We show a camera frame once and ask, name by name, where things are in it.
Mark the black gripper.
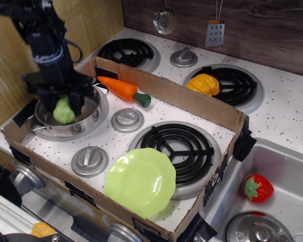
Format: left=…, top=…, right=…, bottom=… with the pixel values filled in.
left=22, top=50, right=93, bottom=116

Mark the light green toy broccoli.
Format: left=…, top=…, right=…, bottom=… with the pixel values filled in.
left=53, top=97, right=76, bottom=125

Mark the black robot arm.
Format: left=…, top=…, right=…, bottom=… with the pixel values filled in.
left=0, top=1, right=93, bottom=116

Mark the small steel pan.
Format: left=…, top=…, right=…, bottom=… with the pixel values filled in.
left=25, top=83, right=109, bottom=137

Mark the orange toy carrot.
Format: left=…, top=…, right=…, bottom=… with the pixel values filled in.
left=97, top=76, right=152, bottom=107

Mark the lower middle silver knob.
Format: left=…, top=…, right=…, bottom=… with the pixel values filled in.
left=71, top=146, right=109, bottom=177

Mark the silver knob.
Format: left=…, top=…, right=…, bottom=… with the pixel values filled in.
left=111, top=108, right=144, bottom=133
left=71, top=146, right=109, bottom=177
left=170, top=47, right=198, bottom=68

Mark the upper middle silver knob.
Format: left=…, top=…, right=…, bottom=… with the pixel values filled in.
left=111, top=108, right=144, bottom=133

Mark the back left black burner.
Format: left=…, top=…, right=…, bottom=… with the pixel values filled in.
left=95, top=38, right=161, bottom=73

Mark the black burner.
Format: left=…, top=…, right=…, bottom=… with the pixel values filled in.
left=95, top=38, right=161, bottom=73
left=128, top=121, right=221, bottom=200
left=183, top=64, right=265, bottom=114

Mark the front left oven knob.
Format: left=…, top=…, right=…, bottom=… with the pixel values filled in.
left=13, top=165, right=45, bottom=195

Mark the oven knob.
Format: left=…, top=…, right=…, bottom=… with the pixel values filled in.
left=107, top=222, right=142, bottom=242
left=13, top=165, right=45, bottom=195

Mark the light green plastic plate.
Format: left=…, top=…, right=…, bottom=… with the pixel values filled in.
left=104, top=148, right=176, bottom=219

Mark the back silver knob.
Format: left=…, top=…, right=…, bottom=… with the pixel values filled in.
left=170, top=47, right=198, bottom=68

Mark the hanging metal skimmer ladle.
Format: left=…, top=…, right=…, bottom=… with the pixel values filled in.
left=153, top=1, right=177, bottom=35

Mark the orange object bottom left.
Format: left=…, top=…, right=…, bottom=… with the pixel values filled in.
left=30, top=222, right=56, bottom=238

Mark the yellow toy squash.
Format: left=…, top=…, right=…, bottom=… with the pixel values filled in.
left=186, top=74, right=220, bottom=96

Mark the front centre oven knob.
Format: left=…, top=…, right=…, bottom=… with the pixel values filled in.
left=107, top=222, right=142, bottom=242

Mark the front right black burner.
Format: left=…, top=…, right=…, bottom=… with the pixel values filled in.
left=128, top=121, right=221, bottom=200

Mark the brown cardboard fence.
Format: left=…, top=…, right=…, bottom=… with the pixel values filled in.
left=2, top=57, right=250, bottom=241

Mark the hanging metal spatula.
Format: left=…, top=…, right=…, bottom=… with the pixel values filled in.
left=206, top=1, right=225, bottom=47

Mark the back right black burner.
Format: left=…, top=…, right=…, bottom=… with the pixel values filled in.
left=183, top=64, right=265, bottom=114

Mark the red toy strawberry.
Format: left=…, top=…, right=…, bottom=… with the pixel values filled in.
left=243, top=174, right=274, bottom=203

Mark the steel pot lid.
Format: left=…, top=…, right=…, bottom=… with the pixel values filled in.
left=225, top=211, right=295, bottom=242

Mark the steel sink basin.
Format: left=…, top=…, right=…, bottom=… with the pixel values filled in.
left=204, top=139, right=303, bottom=241

